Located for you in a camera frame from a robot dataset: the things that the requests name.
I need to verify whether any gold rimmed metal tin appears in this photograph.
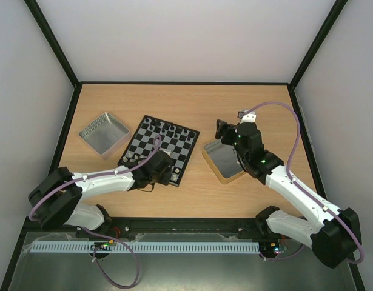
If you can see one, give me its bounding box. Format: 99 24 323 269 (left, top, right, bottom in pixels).
202 139 245 184

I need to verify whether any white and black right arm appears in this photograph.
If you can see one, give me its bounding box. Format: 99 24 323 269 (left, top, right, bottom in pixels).
215 119 362 269

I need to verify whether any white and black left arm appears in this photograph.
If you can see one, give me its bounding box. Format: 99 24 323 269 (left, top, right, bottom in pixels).
28 150 173 230

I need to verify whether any black chess pieces row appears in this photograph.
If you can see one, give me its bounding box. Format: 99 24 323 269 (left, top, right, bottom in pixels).
138 117 198 144

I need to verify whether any left circuit board with LED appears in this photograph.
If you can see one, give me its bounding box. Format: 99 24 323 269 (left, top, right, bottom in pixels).
92 239 117 251

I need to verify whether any circuit board with led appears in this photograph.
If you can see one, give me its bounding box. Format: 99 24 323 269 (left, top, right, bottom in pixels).
260 240 288 255
92 239 117 251

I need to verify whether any right circuit board with LED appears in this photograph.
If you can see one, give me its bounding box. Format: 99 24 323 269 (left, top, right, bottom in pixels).
260 240 288 255

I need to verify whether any black and silver chessboard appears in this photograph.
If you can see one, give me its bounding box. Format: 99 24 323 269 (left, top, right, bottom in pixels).
118 115 200 187

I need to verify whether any silver textured metal tray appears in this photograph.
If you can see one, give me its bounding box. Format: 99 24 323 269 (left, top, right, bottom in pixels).
78 112 131 159

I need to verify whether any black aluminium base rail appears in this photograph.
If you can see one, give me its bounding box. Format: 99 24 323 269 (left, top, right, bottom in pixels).
73 215 344 240

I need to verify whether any light blue slotted cable duct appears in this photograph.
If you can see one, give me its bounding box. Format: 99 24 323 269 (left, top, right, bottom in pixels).
30 241 260 254

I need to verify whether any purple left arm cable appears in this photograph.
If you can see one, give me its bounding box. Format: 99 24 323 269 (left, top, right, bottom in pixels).
28 135 163 287

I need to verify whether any black cage frame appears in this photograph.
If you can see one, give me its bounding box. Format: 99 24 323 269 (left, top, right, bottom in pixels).
0 0 366 291

